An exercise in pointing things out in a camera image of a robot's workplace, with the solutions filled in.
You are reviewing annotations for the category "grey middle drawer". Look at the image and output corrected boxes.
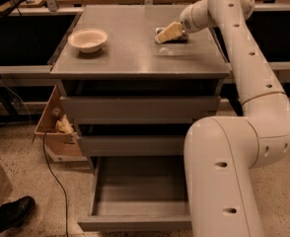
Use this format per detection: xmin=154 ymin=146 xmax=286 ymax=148
xmin=79 ymin=123 xmax=191 ymax=156

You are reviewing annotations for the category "grey drawer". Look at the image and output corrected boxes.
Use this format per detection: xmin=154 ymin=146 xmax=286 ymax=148
xmin=79 ymin=123 xmax=191 ymax=156
xmin=78 ymin=156 xmax=191 ymax=231
xmin=60 ymin=79 xmax=220 ymax=124

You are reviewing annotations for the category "white paper bowl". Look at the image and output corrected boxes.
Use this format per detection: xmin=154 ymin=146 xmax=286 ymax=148
xmin=68 ymin=29 xmax=108 ymax=53

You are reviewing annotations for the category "grey bottom drawer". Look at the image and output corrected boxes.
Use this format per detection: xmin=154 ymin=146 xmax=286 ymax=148
xmin=78 ymin=156 xmax=191 ymax=231

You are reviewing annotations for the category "grey top drawer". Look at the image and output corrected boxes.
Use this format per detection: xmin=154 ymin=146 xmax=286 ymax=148
xmin=60 ymin=79 xmax=220 ymax=124

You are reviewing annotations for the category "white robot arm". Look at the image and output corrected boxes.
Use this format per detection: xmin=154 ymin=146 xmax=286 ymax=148
xmin=155 ymin=0 xmax=290 ymax=237

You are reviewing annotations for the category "black leather shoe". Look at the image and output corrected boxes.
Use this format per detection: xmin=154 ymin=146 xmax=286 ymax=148
xmin=0 ymin=197 xmax=36 ymax=233

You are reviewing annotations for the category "silver blue redbull can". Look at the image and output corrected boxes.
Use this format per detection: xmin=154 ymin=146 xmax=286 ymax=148
xmin=155 ymin=28 xmax=188 ymax=43

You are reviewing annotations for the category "black floor cable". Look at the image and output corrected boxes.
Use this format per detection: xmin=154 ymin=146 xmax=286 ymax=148
xmin=41 ymin=129 xmax=70 ymax=237

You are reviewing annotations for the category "crumpled item in box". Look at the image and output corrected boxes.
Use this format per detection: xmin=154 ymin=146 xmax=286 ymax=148
xmin=51 ymin=108 xmax=74 ymax=134

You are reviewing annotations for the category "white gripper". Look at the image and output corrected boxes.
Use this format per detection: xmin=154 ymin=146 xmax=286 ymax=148
xmin=155 ymin=7 xmax=208 ymax=43

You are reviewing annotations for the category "grey drawer cabinet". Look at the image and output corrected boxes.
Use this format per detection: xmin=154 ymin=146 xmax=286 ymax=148
xmin=51 ymin=5 xmax=229 ymax=231

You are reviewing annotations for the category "wooden box on floor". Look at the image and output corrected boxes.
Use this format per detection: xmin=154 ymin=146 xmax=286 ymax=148
xmin=35 ymin=85 xmax=85 ymax=162

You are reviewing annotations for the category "grey metal rail frame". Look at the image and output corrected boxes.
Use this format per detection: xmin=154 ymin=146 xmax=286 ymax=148
xmin=0 ymin=3 xmax=290 ymax=87

